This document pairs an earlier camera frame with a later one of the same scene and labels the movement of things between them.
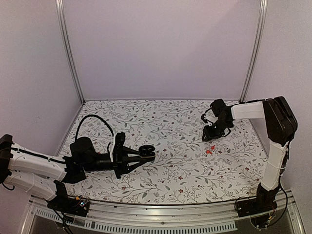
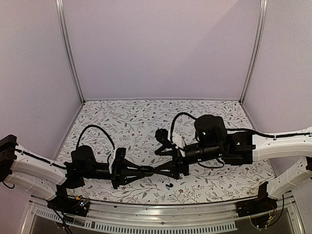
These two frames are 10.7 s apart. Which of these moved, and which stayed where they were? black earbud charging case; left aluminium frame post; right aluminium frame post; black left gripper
Moved: black left gripper; black earbud charging case
Stayed: left aluminium frame post; right aluminium frame post
